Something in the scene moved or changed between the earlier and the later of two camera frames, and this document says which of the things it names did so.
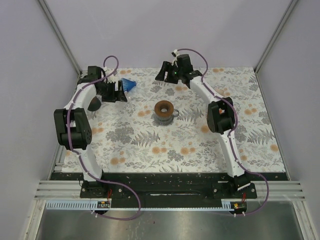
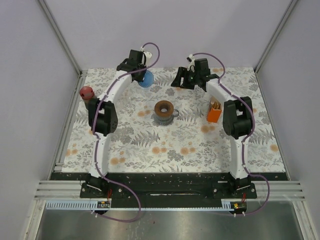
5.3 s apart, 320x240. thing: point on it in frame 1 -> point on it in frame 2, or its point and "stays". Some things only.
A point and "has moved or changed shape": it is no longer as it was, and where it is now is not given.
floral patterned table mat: x=163 y=127 stays
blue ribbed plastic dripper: x=128 y=84 has moved or changed shape
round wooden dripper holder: x=165 y=104 stays
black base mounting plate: x=169 y=186 stays
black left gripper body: x=108 y=92 -> x=140 y=77
